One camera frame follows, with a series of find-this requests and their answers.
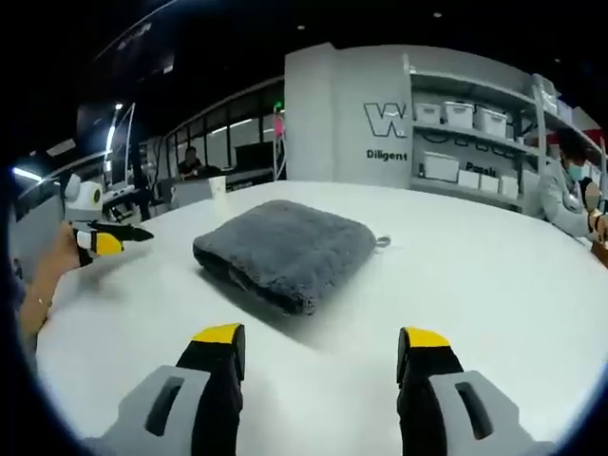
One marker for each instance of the grey towel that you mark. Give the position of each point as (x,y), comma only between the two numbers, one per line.
(285,247)

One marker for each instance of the white paper cup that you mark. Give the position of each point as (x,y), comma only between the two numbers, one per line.
(218,185)

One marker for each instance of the dark monitor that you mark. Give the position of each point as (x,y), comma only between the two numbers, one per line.
(254,157)

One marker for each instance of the stepladder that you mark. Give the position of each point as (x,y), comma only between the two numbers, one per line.
(280,142)

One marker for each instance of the brown object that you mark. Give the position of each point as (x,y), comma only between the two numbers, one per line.
(601,254)

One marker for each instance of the small white box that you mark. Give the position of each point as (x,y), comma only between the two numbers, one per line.
(469,179)
(509,187)
(489,183)

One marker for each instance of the large white box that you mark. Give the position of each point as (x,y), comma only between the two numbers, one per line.
(440,167)

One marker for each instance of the white lidded storage bin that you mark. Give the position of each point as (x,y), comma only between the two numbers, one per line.
(491,122)
(459,114)
(426,111)

